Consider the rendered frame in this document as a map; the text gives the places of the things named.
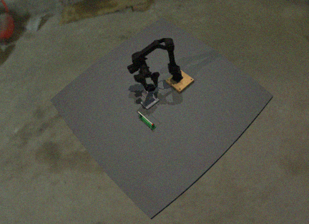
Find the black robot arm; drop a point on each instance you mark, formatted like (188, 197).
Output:
(138, 58)

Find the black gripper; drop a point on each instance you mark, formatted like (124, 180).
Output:
(146, 74)

